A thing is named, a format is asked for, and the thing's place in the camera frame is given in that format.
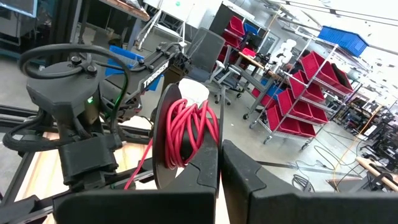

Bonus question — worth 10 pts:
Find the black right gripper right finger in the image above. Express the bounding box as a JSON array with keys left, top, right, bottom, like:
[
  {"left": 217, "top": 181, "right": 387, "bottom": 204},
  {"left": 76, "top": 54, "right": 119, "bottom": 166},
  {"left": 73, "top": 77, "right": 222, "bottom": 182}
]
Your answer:
[{"left": 219, "top": 139, "right": 398, "bottom": 224}]

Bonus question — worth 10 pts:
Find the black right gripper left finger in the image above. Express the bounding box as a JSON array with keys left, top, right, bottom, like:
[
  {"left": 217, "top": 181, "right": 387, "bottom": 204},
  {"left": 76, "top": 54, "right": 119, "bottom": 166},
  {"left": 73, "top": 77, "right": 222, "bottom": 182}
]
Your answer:
[{"left": 52, "top": 136, "right": 220, "bottom": 224}]

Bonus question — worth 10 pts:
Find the black labelled cable spool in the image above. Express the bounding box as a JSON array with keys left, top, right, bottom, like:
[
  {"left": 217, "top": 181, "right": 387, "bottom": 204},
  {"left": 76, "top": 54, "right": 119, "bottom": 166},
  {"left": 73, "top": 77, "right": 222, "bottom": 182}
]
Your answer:
[{"left": 151, "top": 83, "right": 226, "bottom": 190}]

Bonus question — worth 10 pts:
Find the thin red wire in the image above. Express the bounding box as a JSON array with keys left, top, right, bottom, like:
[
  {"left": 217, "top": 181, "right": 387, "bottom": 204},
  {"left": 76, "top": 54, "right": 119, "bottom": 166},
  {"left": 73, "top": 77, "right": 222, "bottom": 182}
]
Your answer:
[{"left": 124, "top": 98, "right": 220, "bottom": 190}]

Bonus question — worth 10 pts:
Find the blue plastic crate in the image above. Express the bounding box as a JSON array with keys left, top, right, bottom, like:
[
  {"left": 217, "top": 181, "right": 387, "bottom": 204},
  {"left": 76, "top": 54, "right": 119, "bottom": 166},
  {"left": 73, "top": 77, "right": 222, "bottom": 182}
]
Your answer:
[{"left": 104, "top": 45, "right": 163, "bottom": 91}]

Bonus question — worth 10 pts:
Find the red shelf bin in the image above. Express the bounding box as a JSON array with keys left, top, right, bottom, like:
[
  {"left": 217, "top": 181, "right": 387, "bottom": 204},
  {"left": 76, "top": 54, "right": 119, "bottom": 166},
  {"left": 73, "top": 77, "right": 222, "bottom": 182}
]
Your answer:
[
  {"left": 289, "top": 70, "right": 326, "bottom": 103},
  {"left": 276, "top": 88, "right": 329, "bottom": 124},
  {"left": 266, "top": 105, "right": 317, "bottom": 138},
  {"left": 300, "top": 51, "right": 354, "bottom": 94}
]

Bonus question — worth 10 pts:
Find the wooden pole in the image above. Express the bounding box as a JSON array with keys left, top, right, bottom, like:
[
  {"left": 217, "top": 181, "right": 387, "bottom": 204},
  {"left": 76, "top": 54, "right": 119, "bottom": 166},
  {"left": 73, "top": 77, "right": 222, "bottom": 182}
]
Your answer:
[{"left": 356, "top": 156, "right": 398, "bottom": 193}]

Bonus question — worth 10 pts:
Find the metal shelf rack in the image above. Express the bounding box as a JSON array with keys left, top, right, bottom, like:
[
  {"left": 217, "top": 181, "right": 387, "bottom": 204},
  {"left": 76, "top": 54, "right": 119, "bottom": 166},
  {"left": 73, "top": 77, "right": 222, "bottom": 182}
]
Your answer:
[{"left": 248, "top": 35, "right": 371, "bottom": 151}]

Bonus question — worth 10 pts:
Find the grey office chair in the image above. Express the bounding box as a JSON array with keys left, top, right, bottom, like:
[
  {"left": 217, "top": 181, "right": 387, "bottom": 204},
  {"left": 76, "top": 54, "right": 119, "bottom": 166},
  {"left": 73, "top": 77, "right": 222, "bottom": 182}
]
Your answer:
[{"left": 186, "top": 27, "right": 246, "bottom": 106}]

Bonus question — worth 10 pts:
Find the blue plastic bin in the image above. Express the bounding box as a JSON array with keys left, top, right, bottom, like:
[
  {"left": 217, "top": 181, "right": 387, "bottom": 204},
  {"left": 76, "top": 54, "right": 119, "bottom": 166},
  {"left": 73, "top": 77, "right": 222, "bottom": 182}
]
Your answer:
[{"left": 317, "top": 26, "right": 369, "bottom": 57}]

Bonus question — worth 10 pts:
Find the coiled black floor cable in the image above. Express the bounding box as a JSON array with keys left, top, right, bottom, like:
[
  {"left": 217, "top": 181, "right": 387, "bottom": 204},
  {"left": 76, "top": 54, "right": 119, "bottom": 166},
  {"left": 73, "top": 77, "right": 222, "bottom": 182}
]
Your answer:
[{"left": 291, "top": 173, "right": 315, "bottom": 193}]

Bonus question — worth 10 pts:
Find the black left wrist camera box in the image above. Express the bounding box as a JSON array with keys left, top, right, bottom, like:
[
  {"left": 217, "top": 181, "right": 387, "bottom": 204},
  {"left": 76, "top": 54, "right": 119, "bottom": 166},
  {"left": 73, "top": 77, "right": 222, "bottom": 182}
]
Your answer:
[{"left": 58, "top": 135, "right": 123, "bottom": 187}]

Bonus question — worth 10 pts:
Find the yellow hanging cable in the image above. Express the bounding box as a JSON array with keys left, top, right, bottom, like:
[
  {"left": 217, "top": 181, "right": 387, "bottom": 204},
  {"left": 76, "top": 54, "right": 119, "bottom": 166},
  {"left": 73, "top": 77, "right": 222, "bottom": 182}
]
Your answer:
[{"left": 331, "top": 105, "right": 383, "bottom": 190}]

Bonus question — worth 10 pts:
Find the black aluminium table frame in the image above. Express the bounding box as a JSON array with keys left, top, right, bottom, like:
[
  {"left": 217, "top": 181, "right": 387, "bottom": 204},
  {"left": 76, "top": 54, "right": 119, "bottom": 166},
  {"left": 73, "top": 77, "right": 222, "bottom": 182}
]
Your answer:
[{"left": 0, "top": 104, "right": 156, "bottom": 224}]

